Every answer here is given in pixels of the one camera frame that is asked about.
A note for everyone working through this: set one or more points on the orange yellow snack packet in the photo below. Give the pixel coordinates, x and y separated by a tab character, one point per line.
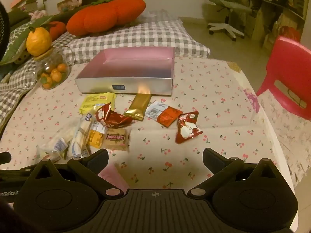
96	138

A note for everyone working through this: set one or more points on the white and red sachet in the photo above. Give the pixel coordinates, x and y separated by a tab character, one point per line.
165	116

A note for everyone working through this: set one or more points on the olive green sofa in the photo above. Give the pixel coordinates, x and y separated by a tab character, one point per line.
18	14

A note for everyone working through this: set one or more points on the gold snack packet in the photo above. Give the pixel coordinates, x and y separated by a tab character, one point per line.
137	106

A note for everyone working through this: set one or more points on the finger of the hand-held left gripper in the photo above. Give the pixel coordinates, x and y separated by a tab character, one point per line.
4	157
17	170

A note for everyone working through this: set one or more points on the grey checked blanket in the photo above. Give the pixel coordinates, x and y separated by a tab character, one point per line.
145	36

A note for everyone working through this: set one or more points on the grey office chair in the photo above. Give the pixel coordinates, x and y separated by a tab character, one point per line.
226	4

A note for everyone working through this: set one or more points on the cluttered desk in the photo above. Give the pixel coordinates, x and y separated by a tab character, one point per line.
279	4

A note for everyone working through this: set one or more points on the yellow citrus jar stopper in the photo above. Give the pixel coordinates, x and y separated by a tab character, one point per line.
38	41

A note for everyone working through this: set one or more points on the stack of books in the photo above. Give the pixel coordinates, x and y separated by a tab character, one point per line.
21	0

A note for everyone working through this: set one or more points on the red bag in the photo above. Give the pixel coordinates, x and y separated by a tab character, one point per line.
290	32

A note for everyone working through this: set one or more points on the pile of small oranges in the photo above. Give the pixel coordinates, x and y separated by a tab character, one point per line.
54	75

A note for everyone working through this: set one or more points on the brown biscuit packet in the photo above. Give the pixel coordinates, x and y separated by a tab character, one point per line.
117	138

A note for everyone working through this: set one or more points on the glass jar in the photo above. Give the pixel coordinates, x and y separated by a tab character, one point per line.
52	63

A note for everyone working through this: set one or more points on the clear plastic bag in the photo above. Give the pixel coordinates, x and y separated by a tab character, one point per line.
160	16

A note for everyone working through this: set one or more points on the long clear bread packet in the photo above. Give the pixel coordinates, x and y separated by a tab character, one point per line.
79	138

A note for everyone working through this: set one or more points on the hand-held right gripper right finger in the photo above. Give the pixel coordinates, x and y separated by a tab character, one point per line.
209	157

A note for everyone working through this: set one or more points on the cherry print tablecloth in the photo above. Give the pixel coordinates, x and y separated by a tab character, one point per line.
218	102

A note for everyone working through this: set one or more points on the large orange pumpkin cushion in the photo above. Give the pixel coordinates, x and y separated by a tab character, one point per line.
107	17

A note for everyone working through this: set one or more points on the red plastic chair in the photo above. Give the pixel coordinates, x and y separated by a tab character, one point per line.
286	60

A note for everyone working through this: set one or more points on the black fan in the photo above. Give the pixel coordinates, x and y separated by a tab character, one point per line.
3	29

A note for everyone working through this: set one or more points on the pink snack packet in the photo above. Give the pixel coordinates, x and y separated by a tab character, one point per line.
114	179

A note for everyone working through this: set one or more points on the small plush toy with face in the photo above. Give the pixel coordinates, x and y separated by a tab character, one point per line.
21	58

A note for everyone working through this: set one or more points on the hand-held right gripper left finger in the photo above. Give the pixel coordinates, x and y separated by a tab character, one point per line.
101	157

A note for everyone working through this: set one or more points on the red white cartoon snack packet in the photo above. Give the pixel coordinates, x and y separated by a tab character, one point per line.
188	128

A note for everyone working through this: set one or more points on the small orange plush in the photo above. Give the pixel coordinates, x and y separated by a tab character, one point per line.
57	30

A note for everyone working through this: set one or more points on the pink and silver box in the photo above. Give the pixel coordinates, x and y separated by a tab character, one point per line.
126	85

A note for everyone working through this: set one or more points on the green patterned pillow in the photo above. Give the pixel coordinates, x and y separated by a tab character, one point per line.
17	38

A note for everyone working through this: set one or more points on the small pink plush toy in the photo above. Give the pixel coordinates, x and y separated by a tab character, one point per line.
37	14

